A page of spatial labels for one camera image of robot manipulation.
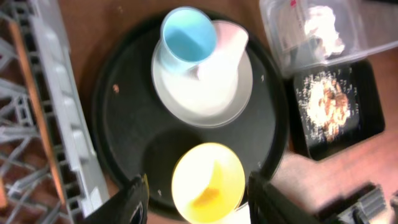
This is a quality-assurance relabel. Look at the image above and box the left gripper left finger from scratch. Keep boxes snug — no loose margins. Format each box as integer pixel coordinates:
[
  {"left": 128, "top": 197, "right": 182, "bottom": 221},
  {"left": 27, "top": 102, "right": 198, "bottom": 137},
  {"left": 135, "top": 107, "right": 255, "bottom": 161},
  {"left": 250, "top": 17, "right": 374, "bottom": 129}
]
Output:
[{"left": 82, "top": 174, "right": 149, "bottom": 224}]

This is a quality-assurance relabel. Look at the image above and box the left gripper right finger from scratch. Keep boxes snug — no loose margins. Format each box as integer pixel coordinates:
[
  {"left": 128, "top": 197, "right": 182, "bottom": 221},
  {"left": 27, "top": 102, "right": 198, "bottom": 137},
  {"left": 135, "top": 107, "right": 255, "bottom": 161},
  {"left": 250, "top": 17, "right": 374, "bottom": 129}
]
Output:
[{"left": 248, "top": 171, "right": 320, "bottom": 224}]

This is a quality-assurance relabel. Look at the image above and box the yellow bowl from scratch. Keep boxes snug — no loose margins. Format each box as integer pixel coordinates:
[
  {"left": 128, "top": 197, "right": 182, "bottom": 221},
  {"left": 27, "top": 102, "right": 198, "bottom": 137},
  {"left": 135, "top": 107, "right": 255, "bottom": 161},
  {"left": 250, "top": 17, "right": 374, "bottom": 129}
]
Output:
[{"left": 171, "top": 142, "right": 246, "bottom": 223}]

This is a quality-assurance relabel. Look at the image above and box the white round plate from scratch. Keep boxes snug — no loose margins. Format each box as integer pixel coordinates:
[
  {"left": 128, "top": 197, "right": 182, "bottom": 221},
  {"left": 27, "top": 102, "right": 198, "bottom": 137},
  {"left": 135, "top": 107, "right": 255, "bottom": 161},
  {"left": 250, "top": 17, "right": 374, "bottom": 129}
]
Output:
[{"left": 151, "top": 42, "right": 253, "bottom": 128}]

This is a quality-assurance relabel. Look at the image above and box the pink plastic cup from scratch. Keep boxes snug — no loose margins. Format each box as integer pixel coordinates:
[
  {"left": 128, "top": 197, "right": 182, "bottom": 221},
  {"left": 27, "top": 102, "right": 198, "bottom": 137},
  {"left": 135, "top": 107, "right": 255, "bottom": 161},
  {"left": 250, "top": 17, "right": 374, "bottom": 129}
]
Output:
[{"left": 197, "top": 20, "right": 249, "bottom": 81}]

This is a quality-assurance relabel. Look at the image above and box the blue plastic cup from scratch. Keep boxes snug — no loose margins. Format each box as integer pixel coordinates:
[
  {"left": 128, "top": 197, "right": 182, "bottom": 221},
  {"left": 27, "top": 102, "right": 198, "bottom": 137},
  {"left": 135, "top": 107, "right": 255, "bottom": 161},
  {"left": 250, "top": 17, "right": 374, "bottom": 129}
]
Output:
[{"left": 159, "top": 6, "right": 218, "bottom": 73}]

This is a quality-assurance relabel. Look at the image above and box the white paper napkin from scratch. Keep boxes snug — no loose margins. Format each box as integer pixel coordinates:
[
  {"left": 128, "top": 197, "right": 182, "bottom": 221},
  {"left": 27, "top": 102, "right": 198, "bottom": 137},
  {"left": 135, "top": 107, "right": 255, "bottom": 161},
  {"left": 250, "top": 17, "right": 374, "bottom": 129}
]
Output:
[{"left": 305, "top": 6, "right": 345, "bottom": 59}]

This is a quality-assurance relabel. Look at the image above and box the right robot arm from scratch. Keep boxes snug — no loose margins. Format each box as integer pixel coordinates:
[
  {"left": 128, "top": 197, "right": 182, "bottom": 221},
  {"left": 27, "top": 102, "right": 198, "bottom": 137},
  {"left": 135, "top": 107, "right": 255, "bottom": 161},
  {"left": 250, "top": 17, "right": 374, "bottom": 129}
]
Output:
[{"left": 316, "top": 182, "right": 387, "bottom": 224}]

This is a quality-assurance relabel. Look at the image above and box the grey plastic dishwasher rack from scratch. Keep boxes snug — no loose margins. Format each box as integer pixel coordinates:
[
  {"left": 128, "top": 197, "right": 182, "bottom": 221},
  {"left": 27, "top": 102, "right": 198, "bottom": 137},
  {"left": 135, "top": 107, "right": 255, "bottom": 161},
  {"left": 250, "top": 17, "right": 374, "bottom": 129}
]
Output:
[{"left": 1, "top": 1, "right": 109, "bottom": 223}]

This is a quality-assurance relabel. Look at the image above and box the round black serving tray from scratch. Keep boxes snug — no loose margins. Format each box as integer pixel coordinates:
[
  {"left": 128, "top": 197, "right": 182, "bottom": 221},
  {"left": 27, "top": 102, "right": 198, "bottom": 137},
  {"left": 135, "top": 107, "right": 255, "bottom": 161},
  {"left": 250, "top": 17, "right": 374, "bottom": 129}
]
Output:
[{"left": 90, "top": 13, "right": 289, "bottom": 220}]

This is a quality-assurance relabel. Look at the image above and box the black rectangular tray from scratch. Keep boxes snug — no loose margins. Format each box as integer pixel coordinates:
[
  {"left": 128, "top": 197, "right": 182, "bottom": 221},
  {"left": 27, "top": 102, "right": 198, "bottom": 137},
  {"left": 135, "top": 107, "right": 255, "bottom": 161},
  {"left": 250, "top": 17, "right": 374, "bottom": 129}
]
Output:
[{"left": 285, "top": 60, "right": 385, "bottom": 161}]

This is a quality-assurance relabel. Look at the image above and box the clear plastic storage bin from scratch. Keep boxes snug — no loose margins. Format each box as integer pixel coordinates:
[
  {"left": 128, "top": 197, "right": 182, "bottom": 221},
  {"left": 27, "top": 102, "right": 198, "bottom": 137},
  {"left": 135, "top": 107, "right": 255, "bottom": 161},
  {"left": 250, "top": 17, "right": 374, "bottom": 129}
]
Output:
[{"left": 259, "top": 0, "right": 397, "bottom": 77}]

